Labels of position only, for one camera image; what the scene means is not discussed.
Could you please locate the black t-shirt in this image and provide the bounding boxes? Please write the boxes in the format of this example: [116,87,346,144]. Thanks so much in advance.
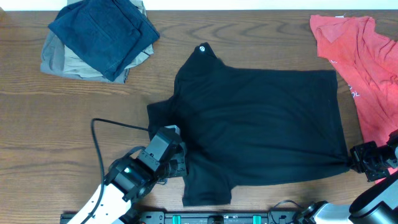
[147,43,349,207]

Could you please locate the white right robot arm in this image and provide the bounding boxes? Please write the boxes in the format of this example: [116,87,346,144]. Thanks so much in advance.
[294,131,397,224]

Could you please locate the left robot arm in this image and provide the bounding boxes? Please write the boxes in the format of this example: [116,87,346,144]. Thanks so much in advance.
[60,143,188,223]

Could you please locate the red t-shirt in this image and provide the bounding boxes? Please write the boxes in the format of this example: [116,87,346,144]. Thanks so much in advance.
[310,15,397,146]

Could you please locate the folded beige garment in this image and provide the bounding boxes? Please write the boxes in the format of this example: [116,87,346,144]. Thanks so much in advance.
[62,0,155,79]

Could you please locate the folded navy blue garment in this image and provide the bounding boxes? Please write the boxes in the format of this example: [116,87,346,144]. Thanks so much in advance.
[47,0,161,83]

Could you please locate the folded grey garment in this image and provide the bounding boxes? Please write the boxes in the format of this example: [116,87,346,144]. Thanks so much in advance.
[40,31,129,84]

